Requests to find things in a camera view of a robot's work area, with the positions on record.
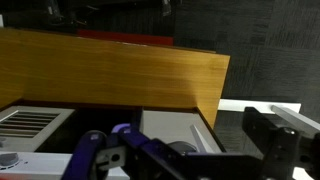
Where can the grey stove knob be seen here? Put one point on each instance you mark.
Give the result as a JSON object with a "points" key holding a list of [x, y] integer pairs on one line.
{"points": [[8, 159]]}

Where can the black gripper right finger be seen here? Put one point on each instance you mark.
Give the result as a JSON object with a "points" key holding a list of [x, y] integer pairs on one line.
{"points": [[280, 150]]}

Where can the wooden platform board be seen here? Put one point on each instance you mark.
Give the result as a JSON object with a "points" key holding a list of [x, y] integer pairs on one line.
{"points": [[116, 73]]}

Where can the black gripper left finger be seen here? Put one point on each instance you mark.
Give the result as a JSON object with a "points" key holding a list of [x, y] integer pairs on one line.
{"points": [[156, 150]]}

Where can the orange floor mat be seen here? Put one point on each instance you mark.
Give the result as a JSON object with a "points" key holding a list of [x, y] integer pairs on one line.
{"points": [[133, 37]]}

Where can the toy kitchen body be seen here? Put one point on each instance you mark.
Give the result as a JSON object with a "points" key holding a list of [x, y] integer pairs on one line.
{"points": [[33, 166]]}

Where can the white office table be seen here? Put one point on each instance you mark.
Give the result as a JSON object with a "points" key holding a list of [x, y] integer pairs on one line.
{"points": [[233, 106]]}

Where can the white vented oven door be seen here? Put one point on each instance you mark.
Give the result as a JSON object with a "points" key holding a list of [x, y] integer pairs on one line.
{"points": [[65, 112]]}

